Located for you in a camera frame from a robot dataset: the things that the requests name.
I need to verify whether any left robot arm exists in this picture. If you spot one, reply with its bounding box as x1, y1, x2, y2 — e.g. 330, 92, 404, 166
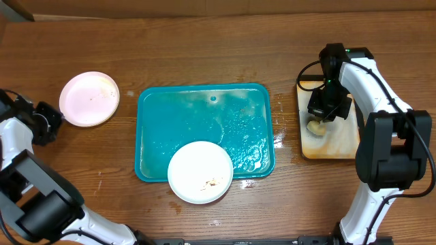
1, 89, 153, 245

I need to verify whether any yellow sponge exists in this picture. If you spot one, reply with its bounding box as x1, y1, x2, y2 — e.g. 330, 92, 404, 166
307, 120, 326, 136

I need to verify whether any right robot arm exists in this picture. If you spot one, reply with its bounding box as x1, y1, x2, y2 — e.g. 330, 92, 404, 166
298, 43, 435, 244

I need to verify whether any yellow-green plate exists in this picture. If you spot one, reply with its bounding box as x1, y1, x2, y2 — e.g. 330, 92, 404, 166
96, 103, 119, 125

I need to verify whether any white plate with sauce streak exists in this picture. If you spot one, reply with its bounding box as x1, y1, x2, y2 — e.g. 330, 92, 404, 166
59, 71, 120, 127

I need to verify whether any teal plastic tray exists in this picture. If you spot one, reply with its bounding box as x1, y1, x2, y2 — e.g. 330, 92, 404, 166
134, 83, 276, 182

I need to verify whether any black tray with soapy water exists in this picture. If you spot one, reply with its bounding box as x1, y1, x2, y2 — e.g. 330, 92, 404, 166
296, 88, 360, 159

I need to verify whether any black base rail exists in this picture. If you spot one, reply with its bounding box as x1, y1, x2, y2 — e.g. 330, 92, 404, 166
153, 235, 394, 245

